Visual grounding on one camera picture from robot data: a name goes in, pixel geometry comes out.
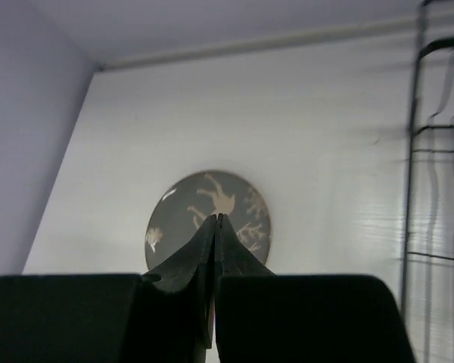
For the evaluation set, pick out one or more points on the grey deer plate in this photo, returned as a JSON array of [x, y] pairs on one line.
[[183, 208]]

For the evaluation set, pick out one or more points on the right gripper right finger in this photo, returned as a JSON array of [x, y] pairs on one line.
[[239, 315]]

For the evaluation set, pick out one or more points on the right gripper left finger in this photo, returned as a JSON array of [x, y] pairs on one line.
[[176, 302]]

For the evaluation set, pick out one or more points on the black wire dish rack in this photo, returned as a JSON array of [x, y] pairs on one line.
[[427, 253]]

